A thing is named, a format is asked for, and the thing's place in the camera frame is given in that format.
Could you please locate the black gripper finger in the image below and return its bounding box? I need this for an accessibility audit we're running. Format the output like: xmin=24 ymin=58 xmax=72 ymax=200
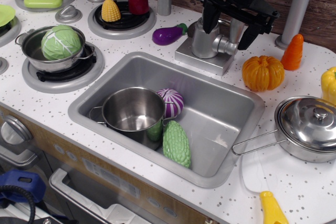
xmin=203 ymin=0 xmax=220 ymax=34
xmin=237 ymin=24 xmax=264 ymax=50

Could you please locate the silver toy faucet lever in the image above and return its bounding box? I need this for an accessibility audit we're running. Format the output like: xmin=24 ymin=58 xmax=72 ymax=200
xmin=229 ymin=18 xmax=245 ymax=44

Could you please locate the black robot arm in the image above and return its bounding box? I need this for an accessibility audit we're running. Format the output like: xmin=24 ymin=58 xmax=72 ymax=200
xmin=202 ymin=0 xmax=280 ymax=50

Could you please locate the grey vertical support pole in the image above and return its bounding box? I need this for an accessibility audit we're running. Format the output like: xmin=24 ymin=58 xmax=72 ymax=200
xmin=275 ymin=0 xmax=309 ymax=50

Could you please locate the silver toy faucet base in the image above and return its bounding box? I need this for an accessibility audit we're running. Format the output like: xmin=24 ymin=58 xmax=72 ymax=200
xmin=175 ymin=18 xmax=238 ymax=76

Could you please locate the orange toy pumpkin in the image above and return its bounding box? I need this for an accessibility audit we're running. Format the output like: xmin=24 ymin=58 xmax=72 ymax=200
xmin=242 ymin=56 xmax=285 ymax=92

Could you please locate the orange toy carrot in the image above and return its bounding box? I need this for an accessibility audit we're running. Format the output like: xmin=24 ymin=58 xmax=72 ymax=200
xmin=281 ymin=34 xmax=304 ymax=71

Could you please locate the purple toy eggplant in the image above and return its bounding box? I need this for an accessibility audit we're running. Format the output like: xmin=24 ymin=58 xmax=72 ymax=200
xmin=152 ymin=23 xmax=188 ymax=46

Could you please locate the red toy pepper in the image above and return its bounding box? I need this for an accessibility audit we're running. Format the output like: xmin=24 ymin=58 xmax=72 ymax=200
xmin=128 ymin=0 xmax=150 ymax=15

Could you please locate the back right toy burner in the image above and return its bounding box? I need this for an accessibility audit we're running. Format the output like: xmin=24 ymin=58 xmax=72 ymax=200
xmin=88 ymin=0 xmax=156 ymax=40

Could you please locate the yellow toy bell pepper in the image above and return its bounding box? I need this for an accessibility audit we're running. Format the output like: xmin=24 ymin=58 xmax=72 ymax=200
xmin=321 ymin=67 xmax=336 ymax=104

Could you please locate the purple toy onion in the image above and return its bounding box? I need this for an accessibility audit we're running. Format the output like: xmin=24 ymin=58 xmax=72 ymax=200
xmin=157 ymin=88 xmax=184 ymax=118

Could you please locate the grey toy sink basin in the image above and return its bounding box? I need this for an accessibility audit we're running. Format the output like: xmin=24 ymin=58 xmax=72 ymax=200
xmin=68 ymin=52 xmax=265 ymax=188

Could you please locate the yellow toy corn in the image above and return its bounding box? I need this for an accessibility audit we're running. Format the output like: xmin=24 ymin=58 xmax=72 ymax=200
xmin=101 ymin=0 xmax=121 ymax=22

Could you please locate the steel saucepan with lid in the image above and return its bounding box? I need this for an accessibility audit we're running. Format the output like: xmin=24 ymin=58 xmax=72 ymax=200
xmin=231 ymin=95 xmax=335 ymax=163

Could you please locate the front left toy burner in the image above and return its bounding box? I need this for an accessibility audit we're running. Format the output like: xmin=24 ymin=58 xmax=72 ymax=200
xmin=22 ymin=43 xmax=104 ymax=94

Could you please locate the steel pot in sink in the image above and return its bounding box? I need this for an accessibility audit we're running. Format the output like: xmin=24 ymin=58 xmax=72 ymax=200
xmin=89 ymin=87 xmax=176 ymax=150

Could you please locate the green toy bitter gourd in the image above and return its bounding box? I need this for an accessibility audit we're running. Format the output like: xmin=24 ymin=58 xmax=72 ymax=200
xmin=163 ymin=121 xmax=191 ymax=168

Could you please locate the grey stove knob lower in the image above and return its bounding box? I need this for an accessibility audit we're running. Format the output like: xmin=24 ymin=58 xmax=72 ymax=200
xmin=55 ymin=5 xmax=82 ymax=24

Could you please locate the green toy cabbage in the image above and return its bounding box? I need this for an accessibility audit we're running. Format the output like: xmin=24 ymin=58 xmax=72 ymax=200
xmin=41 ymin=25 xmax=82 ymax=60

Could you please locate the steel pot on burner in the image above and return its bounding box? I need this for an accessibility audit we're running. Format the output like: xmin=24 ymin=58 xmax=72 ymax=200
xmin=15 ymin=25 xmax=90 ymax=72

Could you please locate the far left toy burner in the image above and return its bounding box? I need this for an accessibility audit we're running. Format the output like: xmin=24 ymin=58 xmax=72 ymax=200
xmin=0 ymin=16 xmax=21 ymax=47

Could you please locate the green plastic plate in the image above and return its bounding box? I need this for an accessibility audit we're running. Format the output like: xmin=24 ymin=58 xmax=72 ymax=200
xmin=0 ymin=4 xmax=16 ymax=27

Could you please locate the grey toy oven knob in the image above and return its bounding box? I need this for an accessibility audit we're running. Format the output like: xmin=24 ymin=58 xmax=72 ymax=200
xmin=1 ymin=115 xmax=33 ymax=145

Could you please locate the grey oven door handle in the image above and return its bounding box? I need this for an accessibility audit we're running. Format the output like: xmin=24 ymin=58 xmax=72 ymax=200
xmin=48 ymin=168 xmax=116 ymax=224

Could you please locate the blue clamp with cable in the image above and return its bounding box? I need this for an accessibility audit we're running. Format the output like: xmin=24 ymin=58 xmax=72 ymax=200
xmin=1 ymin=169 xmax=46 ymax=223

